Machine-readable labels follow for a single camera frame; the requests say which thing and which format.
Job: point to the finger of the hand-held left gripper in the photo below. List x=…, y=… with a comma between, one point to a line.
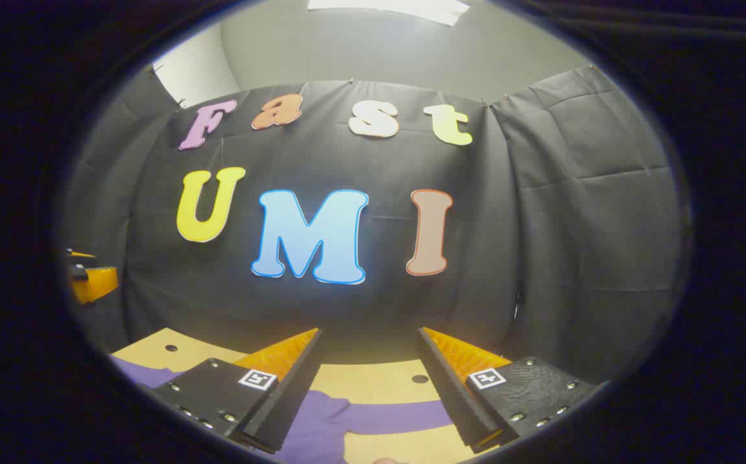
x=97, y=283

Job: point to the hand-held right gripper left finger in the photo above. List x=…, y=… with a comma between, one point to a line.
x=286, y=393

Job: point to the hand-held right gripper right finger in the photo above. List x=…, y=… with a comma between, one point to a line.
x=450, y=393

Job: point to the purple knit cardigan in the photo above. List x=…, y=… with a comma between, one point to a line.
x=321, y=425

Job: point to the black backdrop cloth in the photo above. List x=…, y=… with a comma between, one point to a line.
x=321, y=161

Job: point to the white ceiling light panel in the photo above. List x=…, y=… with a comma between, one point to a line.
x=386, y=6

